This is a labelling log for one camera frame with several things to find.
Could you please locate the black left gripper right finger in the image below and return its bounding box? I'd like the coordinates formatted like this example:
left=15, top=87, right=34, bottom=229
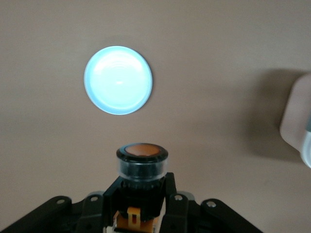
left=155, top=172, right=264, bottom=233

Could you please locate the orange push-button switch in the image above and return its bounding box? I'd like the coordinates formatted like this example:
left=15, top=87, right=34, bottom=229
left=104, top=142, right=169, bottom=233

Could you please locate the brown table cover mat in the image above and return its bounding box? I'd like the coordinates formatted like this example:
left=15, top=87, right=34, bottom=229
left=0, top=0, right=311, bottom=233

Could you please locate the white lidded storage box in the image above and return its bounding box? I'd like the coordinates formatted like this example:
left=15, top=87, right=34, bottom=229
left=279, top=72, right=311, bottom=169

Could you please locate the light blue round plate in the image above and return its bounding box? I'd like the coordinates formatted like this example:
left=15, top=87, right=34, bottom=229
left=84, top=45, right=154, bottom=116

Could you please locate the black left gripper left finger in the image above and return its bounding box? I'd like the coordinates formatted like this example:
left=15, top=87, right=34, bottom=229
left=0, top=178, right=123, bottom=233

